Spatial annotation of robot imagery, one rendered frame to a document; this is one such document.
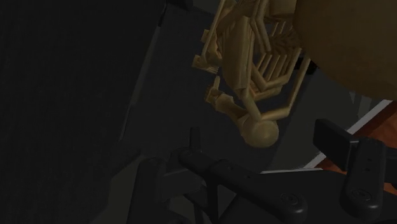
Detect round brown wooden table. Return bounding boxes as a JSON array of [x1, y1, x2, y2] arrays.
[[292, 0, 397, 101]]

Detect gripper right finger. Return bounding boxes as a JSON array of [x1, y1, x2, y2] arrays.
[[312, 118, 387, 222]]

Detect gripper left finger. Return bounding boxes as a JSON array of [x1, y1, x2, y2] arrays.
[[178, 126, 309, 224]]

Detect light wooden chair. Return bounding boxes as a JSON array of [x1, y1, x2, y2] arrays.
[[191, 0, 312, 148]]

